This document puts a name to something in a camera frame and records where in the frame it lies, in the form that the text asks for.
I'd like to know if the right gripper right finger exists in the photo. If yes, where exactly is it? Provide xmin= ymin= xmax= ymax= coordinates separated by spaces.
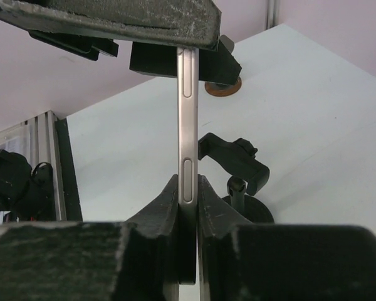
xmin=198 ymin=176 xmax=376 ymax=300

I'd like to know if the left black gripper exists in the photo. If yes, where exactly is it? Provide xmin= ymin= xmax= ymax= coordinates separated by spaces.
xmin=0 ymin=1 xmax=221 ymax=61

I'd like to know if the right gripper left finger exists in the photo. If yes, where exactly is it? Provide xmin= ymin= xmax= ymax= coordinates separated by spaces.
xmin=0 ymin=176 xmax=179 ymax=300

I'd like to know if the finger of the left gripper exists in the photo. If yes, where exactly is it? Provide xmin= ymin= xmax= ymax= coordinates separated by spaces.
xmin=129 ymin=35 xmax=242 ymax=85

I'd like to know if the silver phone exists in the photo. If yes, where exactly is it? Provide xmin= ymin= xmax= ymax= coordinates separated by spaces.
xmin=177 ymin=48 xmax=199 ymax=285

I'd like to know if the black pole phone stand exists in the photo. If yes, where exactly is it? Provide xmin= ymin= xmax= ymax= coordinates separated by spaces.
xmin=198 ymin=133 xmax=274 ymax=223

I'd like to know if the brown round phone stand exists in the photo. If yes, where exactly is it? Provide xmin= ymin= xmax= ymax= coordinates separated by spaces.
xmin=204 ymin=77 xmax=242 ymax=97

